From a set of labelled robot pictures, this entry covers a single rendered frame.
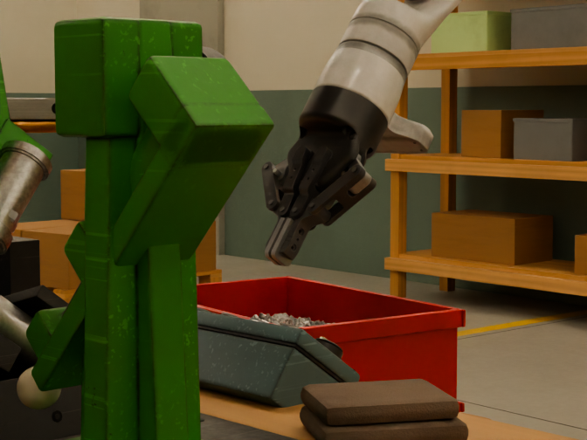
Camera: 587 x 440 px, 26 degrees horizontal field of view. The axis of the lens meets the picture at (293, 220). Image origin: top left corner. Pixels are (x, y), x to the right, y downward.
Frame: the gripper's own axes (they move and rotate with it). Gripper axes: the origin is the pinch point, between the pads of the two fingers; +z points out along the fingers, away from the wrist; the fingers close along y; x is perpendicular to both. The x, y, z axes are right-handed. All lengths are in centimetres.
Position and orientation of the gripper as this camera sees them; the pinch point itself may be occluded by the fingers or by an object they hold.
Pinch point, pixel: (285, 243)
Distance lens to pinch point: 110.4
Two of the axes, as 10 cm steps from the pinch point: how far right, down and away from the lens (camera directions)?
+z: -4.1, 8.5, -3.3
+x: 5.9, 5.2, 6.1
